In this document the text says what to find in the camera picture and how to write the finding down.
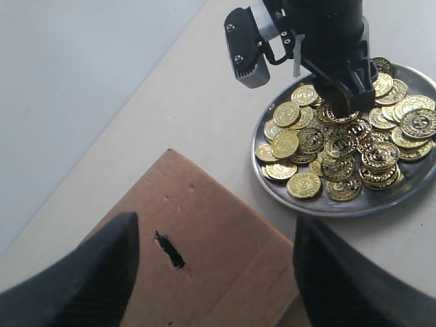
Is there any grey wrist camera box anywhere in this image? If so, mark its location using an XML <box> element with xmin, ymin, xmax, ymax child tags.
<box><xmin>223</xmin><ymin>7</ymin><xmax>270</xmax><ymax>89</ymax></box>

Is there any gold coin front left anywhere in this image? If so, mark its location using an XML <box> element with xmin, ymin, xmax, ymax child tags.
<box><xmin>271</xmin><ymin>129</ymin><xmax>300</xmax><ymax>159</ymax></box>

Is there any gold coin back left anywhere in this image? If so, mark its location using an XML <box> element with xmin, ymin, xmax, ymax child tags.
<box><xmin>400</xmin><ymin>108</ymin><xmax>435</xmax><ymax>140</ymax></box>

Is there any brown cardboard slotted box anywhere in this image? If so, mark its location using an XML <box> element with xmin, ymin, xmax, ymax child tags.
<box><xmin>99</xmin><ymin>150</ymin><xmax>309</xmax><ymax>326</ymax></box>

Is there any gold coin at plate left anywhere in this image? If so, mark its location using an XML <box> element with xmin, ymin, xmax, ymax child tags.
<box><xmin>286</xmin><ymin>172</ymin><xmax>322</xmax><ymax>199</ymax></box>

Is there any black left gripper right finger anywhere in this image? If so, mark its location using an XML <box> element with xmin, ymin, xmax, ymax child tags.
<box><xmin>293</xmin><ymin>217</ymin><xmax>435</xmax><ymax>326</ymax></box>

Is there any gold coin at plate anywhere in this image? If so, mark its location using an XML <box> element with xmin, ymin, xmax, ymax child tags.
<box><xmin>273</xmin><ymin>102</ymin><xmax>300</xmax><ymax>127</ymax></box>
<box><xmin>286</xmin><ymin>172</ymin><xmax>322</xmax><ymax>199</ymax></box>

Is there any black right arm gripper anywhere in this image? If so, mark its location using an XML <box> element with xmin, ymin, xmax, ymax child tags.
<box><xmin>264</xmin><ymin>1</ymin><xmax>377</xmax><ymax>118</ymax></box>

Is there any gold coin at plate front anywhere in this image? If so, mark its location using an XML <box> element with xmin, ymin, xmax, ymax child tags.
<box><xmin>273</xmin><ymin>102</ymin><xmax>300</xmax><ymax>127</ymax></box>

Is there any round silver metal plate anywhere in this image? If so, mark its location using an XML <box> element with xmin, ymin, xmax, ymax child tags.
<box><xmin>251</xmin><ymin>73</ymin><xmax>435</xmax><ymax>219</ymax></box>

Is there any black camera cable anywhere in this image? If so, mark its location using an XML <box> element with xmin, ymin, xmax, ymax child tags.
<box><xmin>264</xmin><ymin>37</ymin><xmax>297</xmax><ymax>65</ymax></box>

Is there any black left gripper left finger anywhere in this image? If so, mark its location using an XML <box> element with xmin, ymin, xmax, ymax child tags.
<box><xmin>1</xmin><ymin>213</ymin><xmax>140</xmax><ymax>326</ymax></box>

